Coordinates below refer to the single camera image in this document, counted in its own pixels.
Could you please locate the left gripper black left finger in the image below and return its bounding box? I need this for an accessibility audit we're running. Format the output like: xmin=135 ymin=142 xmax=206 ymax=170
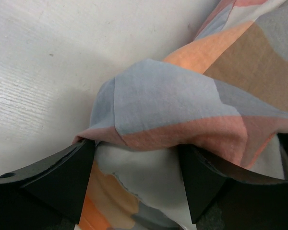
xmin=0 ymin=139 xmax=96 ymax=230

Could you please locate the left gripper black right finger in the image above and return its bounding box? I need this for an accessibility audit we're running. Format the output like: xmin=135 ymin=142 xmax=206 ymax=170
xmin=178 ymin=145 xmax=288 ymax=230

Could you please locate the white pillow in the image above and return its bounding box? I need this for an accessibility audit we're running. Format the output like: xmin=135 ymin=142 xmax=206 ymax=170
xmin=95 ymin=138 xmax=285 ymax=227

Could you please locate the checkered orange blue pillowcase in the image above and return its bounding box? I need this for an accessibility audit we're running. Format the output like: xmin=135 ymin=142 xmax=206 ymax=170
xmin=75 ymin=0 xmax=288 ymax=230

